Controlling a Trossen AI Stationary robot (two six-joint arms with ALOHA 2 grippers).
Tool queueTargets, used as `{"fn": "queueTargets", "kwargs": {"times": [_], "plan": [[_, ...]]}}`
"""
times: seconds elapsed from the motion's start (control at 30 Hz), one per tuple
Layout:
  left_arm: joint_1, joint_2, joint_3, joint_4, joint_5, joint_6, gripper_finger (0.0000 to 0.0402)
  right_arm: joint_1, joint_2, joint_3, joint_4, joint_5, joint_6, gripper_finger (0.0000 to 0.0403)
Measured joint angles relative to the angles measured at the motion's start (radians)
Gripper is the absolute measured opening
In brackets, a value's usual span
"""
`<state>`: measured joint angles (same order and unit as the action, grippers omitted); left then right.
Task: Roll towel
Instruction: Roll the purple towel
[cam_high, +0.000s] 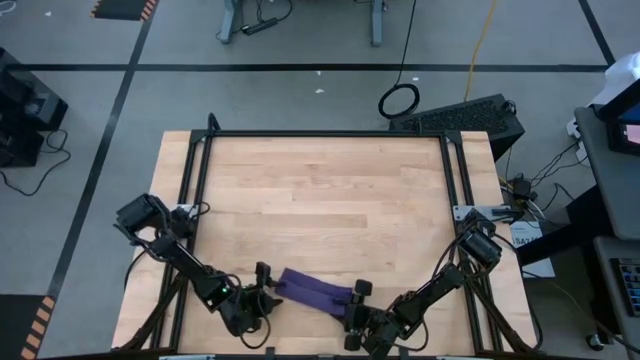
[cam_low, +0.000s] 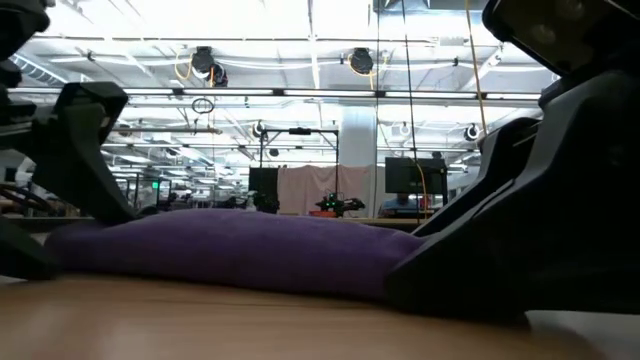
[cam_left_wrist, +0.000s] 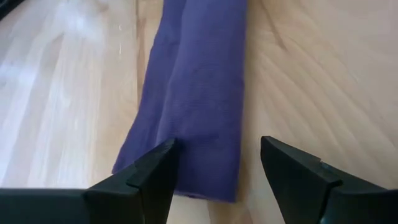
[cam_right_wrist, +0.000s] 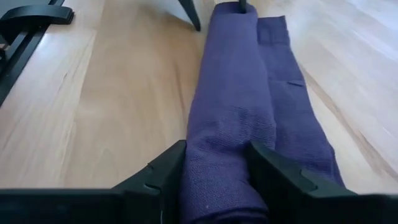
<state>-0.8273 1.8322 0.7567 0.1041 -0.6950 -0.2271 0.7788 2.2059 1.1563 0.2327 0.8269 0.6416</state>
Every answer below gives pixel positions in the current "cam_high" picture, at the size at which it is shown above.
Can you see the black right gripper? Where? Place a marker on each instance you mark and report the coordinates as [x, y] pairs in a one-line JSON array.
[[377, 325]]

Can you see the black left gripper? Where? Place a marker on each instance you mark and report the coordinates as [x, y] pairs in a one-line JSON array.
[[247, 306]]

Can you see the purple towel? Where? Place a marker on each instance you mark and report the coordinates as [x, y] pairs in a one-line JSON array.
[[310, 292]]

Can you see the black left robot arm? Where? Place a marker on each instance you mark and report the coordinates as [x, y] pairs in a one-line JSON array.
[[185, 265]]

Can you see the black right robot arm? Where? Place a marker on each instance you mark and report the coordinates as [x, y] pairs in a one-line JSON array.
[[430, 295]]

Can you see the grey metal mounting plate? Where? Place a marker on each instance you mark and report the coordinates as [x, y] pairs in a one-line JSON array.
[[465, 212]]

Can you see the white paper sheet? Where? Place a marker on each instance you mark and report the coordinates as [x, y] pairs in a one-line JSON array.
[[537, 260]]

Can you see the black power adapter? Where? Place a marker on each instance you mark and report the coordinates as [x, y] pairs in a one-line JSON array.
[[522, 189]]

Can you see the black computer tower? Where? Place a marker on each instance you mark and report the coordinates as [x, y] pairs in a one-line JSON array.
[[460, 117]]

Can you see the black desk leg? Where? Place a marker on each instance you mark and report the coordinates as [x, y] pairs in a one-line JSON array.
[[575, 225]]

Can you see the black orange striped floor mat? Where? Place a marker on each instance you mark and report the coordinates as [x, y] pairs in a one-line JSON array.
[[20, 325], [122, 9]]

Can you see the black caster wheel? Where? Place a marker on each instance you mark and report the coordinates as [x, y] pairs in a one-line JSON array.
[[594, 342]]

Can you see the grey desk with control pad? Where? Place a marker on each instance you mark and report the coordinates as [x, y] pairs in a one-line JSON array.
[[607, 300]]

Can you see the black control pad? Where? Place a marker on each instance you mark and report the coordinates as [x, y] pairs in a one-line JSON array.
[[627, 285]]

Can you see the black power strip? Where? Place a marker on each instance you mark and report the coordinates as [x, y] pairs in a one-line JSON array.
[[260, 26]]

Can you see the grey desk leg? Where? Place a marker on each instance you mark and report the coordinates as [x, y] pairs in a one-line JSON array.
[[378, 25], [229, 22]]

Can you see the white power strip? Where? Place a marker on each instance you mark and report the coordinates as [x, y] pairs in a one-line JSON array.
[[575, 130]]

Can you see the black equipment rack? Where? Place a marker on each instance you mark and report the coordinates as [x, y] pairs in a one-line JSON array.
[[25, 110]]

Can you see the black laptop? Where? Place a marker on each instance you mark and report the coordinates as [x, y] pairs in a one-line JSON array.
[[620, 107]]

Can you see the white cloth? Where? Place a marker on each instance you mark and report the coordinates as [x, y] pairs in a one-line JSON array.
[[622, 75]]

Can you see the black aluminium table frame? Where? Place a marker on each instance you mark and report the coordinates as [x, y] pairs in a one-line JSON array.
[[325, 134]]

